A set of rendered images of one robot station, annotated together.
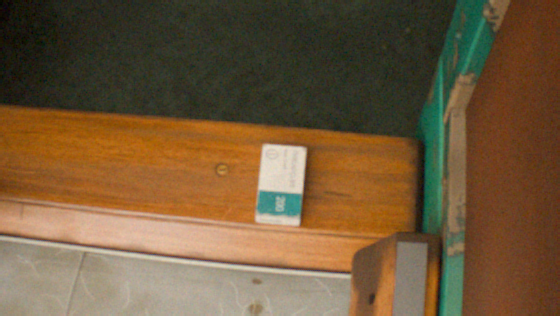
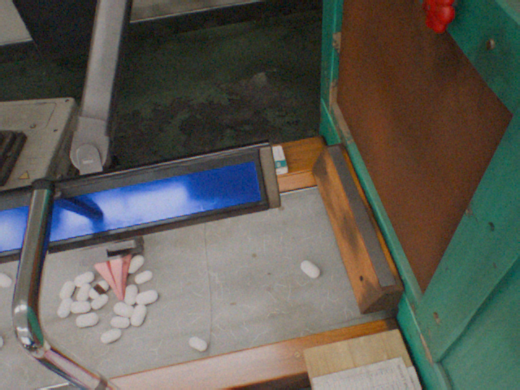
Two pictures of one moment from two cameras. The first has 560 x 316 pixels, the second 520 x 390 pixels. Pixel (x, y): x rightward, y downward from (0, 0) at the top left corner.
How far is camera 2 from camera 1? 34 cm
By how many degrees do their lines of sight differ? 14
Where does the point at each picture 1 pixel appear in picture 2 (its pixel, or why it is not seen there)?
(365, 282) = (320, 171)
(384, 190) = (314, 153)
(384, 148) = (309, 141)
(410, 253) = (333, 149)
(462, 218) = (348, 132)
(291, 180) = (279, 156)
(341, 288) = (311, 192)
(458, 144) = (337, 111)
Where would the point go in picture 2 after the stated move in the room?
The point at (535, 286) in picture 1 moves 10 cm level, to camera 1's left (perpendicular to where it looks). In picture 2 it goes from (382, 90) to (312, 106)
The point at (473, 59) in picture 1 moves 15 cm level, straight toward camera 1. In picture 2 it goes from (333, 71) to (327, 130)
